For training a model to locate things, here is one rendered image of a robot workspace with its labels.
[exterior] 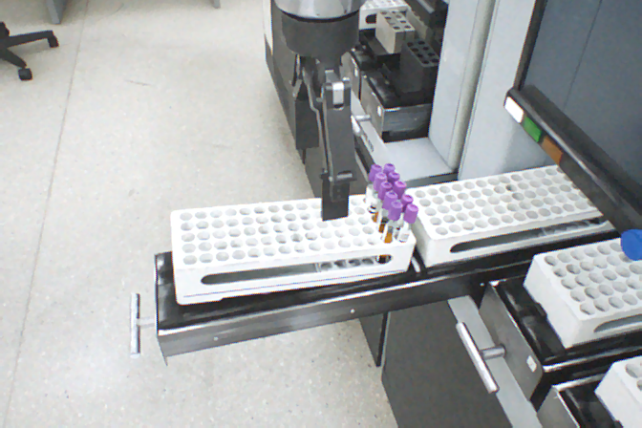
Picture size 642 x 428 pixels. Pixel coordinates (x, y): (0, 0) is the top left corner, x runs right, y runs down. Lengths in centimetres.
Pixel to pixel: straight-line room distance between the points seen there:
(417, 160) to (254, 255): 47
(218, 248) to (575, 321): 42
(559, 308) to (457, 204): 19
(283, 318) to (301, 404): 84
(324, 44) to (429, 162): 57
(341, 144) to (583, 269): 36
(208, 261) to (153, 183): 155
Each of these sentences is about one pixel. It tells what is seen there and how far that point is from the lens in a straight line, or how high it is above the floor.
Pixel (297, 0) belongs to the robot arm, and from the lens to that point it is 49.
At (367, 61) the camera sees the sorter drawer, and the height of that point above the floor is 82.
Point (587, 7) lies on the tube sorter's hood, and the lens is 66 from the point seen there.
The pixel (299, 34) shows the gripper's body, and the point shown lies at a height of 115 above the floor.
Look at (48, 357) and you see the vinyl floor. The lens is 177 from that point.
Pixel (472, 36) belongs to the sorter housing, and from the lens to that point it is 90.
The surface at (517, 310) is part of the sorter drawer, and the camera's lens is 72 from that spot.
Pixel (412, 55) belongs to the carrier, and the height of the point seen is 88.
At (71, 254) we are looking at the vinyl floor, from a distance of 201.
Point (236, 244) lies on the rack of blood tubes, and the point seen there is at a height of 88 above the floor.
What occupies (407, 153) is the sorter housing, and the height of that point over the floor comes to 73.
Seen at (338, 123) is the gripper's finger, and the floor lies 108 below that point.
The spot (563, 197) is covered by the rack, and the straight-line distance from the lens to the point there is 83.
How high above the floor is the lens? 136
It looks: 41 degrees down
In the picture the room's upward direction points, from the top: straight up
